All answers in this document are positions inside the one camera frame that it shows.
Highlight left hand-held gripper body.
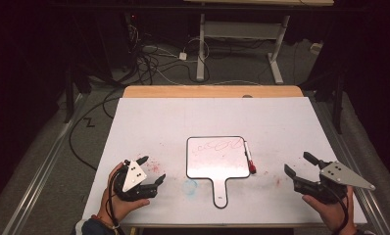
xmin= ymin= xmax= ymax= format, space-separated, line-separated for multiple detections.
xmin=113 ymin=159 xmax=160 ymax=202

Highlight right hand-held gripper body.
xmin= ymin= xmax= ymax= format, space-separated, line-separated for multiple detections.
xmin=292 ymin=159 xmax=377 ymax=206

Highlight red whiteboard marker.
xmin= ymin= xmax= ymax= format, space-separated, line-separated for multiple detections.
xmin=243 ymin=140 xmax=258 ymax=175

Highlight small whiteboard with handle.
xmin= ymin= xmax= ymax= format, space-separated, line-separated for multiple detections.
xmin=185 ymin=135 xmax=252 ymax=210

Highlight person's left hand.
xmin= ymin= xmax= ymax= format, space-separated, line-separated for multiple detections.
xmin=96 ymin=162 xmax=151 ymax=227

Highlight person's right hand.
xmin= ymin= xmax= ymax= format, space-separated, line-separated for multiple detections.
xmin=302 ymin=185 xmax=360 ymax=235

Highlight large white table sheet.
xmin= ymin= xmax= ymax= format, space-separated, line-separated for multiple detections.
xmin=81 ymin=96 xmax=368 ymax=227

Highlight wooden table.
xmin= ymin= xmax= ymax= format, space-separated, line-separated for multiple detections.
xmin=122 ymin=85 xmax=305 ymax=99

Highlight black metal stand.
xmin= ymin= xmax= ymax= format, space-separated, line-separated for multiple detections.
xmin=64 ymin=63 xmax=77 ymax=124

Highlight white power strip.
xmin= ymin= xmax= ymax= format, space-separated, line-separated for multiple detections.
xmin=310 ymin=41 xmax=324 ymax=56

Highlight aluminium floor rail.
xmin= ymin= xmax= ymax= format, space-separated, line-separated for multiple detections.
xmin=315 ymin=97 xmax=390 ymax=235
xmin=1 ymin=93 xmax=88 ymax=235

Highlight left hand-held gripper cable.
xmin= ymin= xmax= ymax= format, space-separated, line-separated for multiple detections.
xmin=104 ymin=168 xmax=127 ymax=235

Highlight hand-held gripper cable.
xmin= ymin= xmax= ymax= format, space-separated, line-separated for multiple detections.
xmin=104 ymin=168 xmax=127 ymax=235
xmin=326 ymin=184 xmax=352 ymax=235

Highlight right hand-held gripper cable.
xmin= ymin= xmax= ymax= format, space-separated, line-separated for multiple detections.
xmin=326 ymin=184 xmax=352 ymax=235

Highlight red bracelet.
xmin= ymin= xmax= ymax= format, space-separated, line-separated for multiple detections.
xmin=90 ymin=213 xmax=121 ymax=230

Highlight long black floor cable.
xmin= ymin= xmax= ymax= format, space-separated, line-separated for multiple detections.
xmin=68 ymin=87 xmax=125 ymax=172

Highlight tangle of floor cables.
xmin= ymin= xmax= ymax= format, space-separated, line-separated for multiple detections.
xmin=123 ymin=23 xmax=211 ymax=86

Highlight white desk frame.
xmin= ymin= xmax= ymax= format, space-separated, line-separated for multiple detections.
xmin=195 ymin=13 xmax=291 ymax=85

